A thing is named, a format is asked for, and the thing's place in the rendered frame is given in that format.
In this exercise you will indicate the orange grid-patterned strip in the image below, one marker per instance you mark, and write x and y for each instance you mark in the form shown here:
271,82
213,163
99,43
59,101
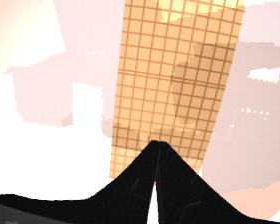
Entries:
174,61

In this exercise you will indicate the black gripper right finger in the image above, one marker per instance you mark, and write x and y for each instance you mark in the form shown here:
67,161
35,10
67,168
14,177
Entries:
184,198

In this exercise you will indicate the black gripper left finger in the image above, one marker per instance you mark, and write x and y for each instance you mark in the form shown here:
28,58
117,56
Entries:
126,200

